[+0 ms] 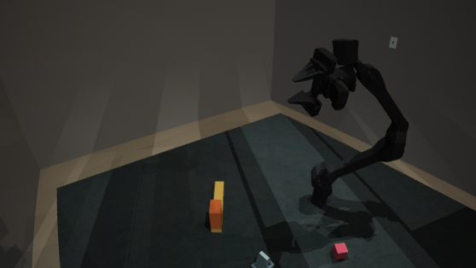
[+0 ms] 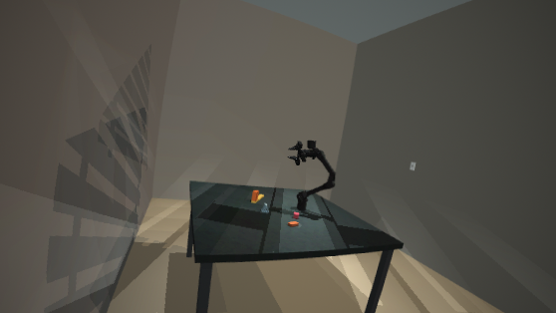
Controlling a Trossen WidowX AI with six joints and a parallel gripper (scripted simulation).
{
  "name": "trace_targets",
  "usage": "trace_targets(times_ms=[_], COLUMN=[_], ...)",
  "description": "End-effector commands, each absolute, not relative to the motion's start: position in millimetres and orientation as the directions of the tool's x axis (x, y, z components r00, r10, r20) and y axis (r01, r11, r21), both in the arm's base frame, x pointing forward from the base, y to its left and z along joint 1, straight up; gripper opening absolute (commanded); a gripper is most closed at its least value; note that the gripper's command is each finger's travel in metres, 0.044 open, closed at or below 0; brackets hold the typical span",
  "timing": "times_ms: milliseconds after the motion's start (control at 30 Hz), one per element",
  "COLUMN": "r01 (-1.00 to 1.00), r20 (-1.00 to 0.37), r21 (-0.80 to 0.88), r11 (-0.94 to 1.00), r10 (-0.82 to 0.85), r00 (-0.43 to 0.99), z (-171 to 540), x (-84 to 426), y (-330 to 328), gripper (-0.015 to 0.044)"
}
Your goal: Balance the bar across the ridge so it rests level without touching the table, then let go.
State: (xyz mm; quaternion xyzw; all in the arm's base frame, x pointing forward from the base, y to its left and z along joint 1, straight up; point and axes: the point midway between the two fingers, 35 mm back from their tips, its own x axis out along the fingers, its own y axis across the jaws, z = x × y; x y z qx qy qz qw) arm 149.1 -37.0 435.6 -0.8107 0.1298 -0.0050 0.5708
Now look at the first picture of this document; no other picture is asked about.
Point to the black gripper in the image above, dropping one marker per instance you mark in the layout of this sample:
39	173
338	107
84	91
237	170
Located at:
320	66

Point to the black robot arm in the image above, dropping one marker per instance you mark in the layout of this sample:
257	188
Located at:
387	149

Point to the small red cube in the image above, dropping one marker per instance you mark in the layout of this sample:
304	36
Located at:
339	251

